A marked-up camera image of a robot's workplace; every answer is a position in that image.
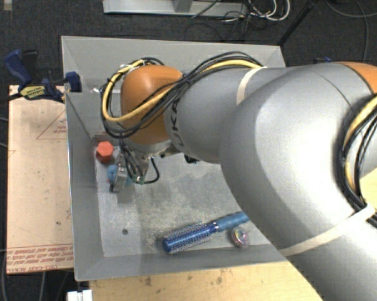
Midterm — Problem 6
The small clear round thing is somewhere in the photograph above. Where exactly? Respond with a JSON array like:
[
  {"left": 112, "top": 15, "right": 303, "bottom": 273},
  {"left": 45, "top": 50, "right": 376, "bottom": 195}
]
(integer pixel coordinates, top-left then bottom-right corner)
[{"left": 231, "top": 226, "right": 250, "bottom": 249}]

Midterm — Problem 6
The blue hairbrush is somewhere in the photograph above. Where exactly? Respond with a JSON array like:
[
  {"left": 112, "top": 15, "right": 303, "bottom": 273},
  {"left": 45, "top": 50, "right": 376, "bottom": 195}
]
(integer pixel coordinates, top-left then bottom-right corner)
[{"left": 161, "top": 211, "right": 250, "bottom": 255}]

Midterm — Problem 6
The brown cardboard board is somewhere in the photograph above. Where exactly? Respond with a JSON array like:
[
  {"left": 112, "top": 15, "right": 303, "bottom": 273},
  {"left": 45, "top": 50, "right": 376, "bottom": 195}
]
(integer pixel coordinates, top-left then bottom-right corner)
[{"left": 6, "top": 85, "right": 75, "bottom": 275}]

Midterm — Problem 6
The blue round toy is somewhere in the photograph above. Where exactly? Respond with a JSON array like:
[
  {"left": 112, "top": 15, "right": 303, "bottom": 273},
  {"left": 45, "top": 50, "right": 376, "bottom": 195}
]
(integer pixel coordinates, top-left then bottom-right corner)
[{"left": 107, "top": 164, "right": 134, "bottom": 187}]

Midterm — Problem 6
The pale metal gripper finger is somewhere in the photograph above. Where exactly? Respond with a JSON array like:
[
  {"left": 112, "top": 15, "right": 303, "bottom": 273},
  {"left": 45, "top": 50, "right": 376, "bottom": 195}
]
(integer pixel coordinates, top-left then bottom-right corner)
[{"left": 110, "top": 153, "right": 128, "bottom": 194}]

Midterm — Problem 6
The red hexagonal block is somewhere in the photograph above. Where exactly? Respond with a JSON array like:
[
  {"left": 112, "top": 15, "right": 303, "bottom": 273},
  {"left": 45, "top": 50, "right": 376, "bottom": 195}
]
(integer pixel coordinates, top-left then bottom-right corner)
[{"left": 95, "top": 141, "right": 115, "bottom": 164}]

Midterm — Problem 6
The grey metal bin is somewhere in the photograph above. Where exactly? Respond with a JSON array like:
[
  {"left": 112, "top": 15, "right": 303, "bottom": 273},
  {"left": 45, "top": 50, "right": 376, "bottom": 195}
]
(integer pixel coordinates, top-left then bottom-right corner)
[{"left": 61, "top": 35, "right": 287, "bottom": 282}]

